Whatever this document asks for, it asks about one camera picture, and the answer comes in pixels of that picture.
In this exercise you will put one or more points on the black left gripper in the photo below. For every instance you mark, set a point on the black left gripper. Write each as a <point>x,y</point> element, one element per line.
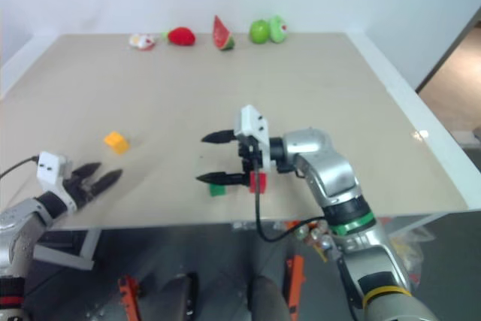
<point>79,193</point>

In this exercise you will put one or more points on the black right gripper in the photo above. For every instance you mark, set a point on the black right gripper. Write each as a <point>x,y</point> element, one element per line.
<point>248,153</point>

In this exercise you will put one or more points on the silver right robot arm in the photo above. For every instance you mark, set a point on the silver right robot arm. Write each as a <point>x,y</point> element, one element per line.
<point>330,170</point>

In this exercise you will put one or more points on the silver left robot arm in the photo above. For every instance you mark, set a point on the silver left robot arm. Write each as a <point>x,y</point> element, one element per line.
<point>19,223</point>

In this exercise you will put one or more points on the green cube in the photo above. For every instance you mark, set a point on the green cube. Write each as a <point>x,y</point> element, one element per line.
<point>217,190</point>

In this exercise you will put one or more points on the yellow cube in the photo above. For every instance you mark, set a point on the yellow cube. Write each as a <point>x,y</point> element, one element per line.
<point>117,142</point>

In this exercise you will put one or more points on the red cube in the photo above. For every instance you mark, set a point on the red cube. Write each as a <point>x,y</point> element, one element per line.
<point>261,182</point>

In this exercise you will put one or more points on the watermelon slice toy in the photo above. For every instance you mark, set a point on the watermelon slice toy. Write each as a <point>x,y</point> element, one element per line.
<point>221,35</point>

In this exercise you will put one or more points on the shiny wrapped items pile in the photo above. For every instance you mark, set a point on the shiny wrapped items pile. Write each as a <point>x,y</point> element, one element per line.
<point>315,236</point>

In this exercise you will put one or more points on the orange clamp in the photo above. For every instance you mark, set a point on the orange clamp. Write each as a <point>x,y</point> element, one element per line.
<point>129,298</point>
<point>295,283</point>

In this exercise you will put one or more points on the red strawberry toy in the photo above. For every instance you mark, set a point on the red strawberry toy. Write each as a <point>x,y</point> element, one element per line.
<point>182,36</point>

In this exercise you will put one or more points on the green apple toy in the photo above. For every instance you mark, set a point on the green apple toy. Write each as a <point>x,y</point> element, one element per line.
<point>259,31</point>

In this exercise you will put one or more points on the white and red plush toy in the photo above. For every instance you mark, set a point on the white and red plush toy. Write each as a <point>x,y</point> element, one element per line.
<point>142,41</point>

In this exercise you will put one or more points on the green round plush toy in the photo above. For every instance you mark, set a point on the green round plush toy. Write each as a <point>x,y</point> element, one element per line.
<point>279,29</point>

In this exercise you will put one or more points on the clear plastic bag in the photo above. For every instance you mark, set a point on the clear plastic bag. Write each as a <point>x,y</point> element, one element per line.
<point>411,249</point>

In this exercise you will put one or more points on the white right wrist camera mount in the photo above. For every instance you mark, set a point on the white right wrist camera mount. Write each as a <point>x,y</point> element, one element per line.
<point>252,122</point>

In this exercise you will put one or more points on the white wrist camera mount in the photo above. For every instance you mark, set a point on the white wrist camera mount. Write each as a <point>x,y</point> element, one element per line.
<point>252,122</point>
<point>50,167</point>

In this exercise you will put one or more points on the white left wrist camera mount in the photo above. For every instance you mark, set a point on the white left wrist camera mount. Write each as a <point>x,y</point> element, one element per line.
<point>50,167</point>

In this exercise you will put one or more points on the white table leg bracket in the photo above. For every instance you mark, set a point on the white table leg bracket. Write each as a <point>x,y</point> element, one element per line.
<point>64,253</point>

